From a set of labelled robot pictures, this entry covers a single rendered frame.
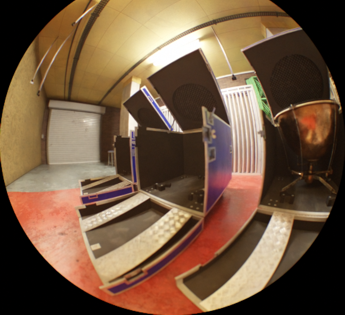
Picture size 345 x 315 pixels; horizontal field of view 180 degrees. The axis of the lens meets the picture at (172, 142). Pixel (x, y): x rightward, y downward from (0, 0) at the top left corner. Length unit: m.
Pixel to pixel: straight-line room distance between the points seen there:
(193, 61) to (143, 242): 1.71
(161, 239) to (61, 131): 6.03
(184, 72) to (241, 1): 2.17
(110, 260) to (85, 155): 5.74
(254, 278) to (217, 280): 0.19
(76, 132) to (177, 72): 5.60
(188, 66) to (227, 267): 1.79
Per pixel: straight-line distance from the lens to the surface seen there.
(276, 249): 0.82
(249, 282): 0.72
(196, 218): 0.91
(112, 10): 2.81
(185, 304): 0.70
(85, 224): 1.19
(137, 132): 1.35
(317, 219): 1.11
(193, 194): 1.07
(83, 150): 6.22
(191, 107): 1.71
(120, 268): 0.77
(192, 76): 1.44
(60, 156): 6.23
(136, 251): 0.78
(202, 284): 0.72
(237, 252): 0.85
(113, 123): 6.93
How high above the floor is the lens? 0.70
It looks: 2 degrees up
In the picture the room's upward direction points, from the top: 2 degrees counter-clockwise
